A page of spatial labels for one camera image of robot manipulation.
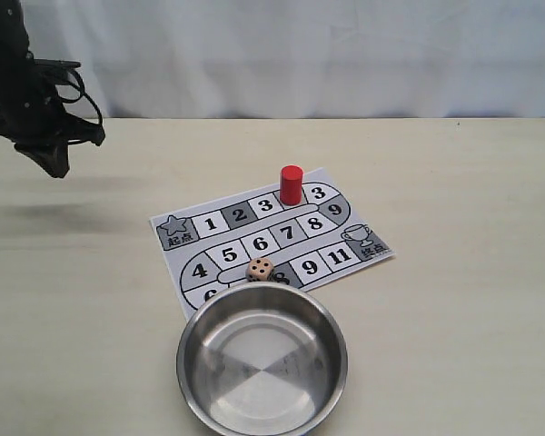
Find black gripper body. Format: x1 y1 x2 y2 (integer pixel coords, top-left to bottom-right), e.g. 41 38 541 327
0 1 69 148

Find wooden die black pips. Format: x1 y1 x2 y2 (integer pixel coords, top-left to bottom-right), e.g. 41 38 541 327
245 257 274 282

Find red cylinder game piece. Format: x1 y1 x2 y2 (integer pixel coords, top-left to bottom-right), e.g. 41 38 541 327
280 164 304 206

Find white backdrop curtain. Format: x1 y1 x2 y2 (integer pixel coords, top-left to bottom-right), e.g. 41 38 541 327
12 1 545 118

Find printed paper game board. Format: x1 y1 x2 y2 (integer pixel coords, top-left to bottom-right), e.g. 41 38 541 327
150 168 394 318

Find stainless steel bowl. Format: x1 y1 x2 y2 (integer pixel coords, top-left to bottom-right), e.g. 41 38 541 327
174 282 349 435

